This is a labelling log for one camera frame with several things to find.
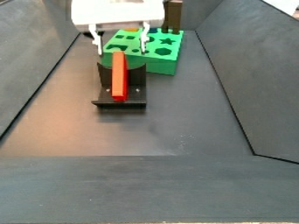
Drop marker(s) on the green shape-sorter board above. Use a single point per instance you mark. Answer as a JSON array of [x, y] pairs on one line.
[[161, 55]]

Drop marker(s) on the brown arch block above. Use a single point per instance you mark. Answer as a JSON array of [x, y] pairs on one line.
[[173, 16]]

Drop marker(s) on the black curved holder stand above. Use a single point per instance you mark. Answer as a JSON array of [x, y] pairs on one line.
[[135, 100]]

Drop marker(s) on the blue cylinder block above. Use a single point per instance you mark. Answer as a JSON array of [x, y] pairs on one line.
[[154, 30]]

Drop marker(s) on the yellow rectangular block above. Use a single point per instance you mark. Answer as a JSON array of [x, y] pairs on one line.
[[131, 29]]

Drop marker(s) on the red double-square block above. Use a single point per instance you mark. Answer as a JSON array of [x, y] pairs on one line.
[[119, 76]]

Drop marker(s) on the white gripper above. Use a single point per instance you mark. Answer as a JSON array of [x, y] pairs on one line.
[[117, 14]]

